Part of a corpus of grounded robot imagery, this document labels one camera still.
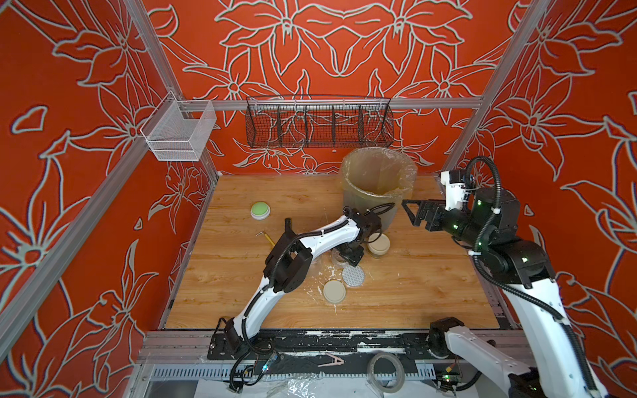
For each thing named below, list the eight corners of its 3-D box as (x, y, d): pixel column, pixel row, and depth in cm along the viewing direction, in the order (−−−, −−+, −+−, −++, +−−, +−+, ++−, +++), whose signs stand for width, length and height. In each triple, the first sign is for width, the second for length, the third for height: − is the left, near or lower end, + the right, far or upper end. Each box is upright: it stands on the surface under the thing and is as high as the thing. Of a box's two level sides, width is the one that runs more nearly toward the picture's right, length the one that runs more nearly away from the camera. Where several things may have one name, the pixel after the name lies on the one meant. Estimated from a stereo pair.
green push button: (250, 220, 105) (249, 217, 103) (253, 204, 110) (252, 201, 109) (269, 220, 105) (268, 217, 103) (271, 204, 110) (271, 201, 109)
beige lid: (324, 303, 83) (324, 301, 82) (323, 283, 88) (323, 280, 86) (345, 303, 83) (346, 300, 81) (344, 282, 88) (344, 280, 86)
